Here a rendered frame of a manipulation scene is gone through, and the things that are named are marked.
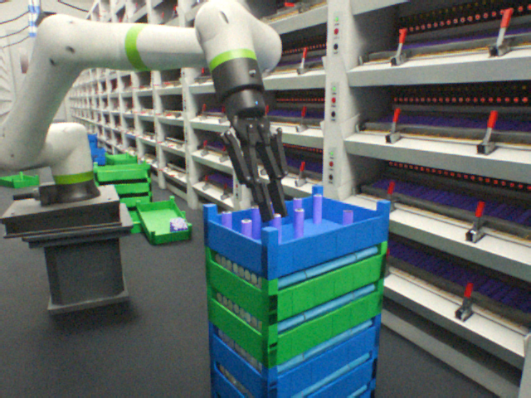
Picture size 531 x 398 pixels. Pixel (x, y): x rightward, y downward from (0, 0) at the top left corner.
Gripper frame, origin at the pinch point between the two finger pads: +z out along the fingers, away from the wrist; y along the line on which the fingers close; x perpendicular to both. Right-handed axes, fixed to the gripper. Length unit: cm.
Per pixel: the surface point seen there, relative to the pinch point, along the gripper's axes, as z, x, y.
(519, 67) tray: -13, 30, -44
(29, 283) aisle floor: -1, -118, 30
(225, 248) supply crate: 6.1, -3.9, 9.4
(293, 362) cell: 28.6, -1.5, 3.5
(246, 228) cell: 3.8, 0.7, 7.0
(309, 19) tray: -60, -25, -54
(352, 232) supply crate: 9.3, 8.3, -9.5
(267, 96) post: -58, -78, -74
